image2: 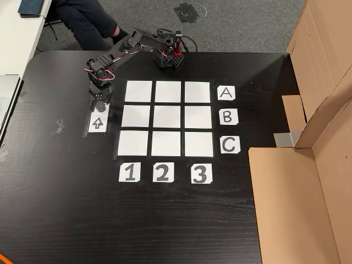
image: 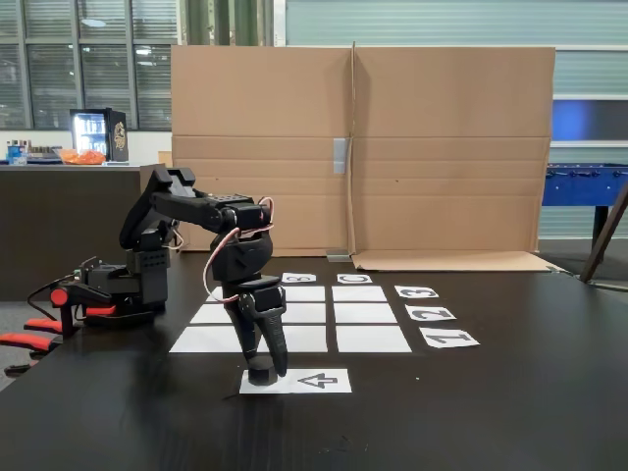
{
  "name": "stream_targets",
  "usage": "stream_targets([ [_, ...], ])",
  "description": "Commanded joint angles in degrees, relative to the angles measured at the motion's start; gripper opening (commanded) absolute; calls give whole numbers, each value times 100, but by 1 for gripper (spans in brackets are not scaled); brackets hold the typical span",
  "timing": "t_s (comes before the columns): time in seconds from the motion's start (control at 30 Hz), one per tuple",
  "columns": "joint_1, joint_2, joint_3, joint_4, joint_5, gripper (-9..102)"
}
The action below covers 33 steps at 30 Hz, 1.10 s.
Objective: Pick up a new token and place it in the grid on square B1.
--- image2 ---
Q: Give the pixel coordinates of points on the clear tape scrap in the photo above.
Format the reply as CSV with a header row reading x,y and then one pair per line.
x,y
24,95
58,126

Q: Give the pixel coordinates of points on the dark floor tape patch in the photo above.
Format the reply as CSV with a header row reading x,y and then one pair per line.
x,y
188,12

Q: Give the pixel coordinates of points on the white paper grid square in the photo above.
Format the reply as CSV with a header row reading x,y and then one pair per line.
x,y
136,116
167,116
198,116
133,143
199,144
166,143
197,92
138,91
167,91

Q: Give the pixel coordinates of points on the person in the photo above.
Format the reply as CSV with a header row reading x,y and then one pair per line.
x,y
85,22

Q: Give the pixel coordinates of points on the red black bar clamp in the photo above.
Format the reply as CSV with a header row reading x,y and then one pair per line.
x,y
178,45

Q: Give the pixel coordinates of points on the paper sheet number 2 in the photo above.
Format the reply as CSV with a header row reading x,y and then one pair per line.
x,y
163,172

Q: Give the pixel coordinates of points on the dark blue notebook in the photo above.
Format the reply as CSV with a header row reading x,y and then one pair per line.
x,y
30,8

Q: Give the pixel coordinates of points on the paper sheet number 3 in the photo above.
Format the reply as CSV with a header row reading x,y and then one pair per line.
x,y
201,173

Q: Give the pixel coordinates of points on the paper sheet letter B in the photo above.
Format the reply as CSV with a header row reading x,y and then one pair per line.
x,y
228,116

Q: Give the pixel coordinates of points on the paper sheet letter A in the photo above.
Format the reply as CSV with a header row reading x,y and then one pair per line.
x,y
226,93

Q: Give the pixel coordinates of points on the paper sheet letter C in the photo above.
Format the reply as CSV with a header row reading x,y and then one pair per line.
x,y
230,145

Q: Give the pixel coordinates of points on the white arrow paper sheet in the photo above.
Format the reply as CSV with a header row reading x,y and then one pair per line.
x,y
97,127

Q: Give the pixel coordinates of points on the white desk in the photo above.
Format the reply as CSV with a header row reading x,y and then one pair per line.
x,y
16,35

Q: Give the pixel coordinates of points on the brown cardboard screen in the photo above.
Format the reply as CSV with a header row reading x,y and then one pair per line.
x,y
288,206
321,41

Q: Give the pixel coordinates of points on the paper sheet number 1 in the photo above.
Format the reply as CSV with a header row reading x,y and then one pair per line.
x,y
129,172

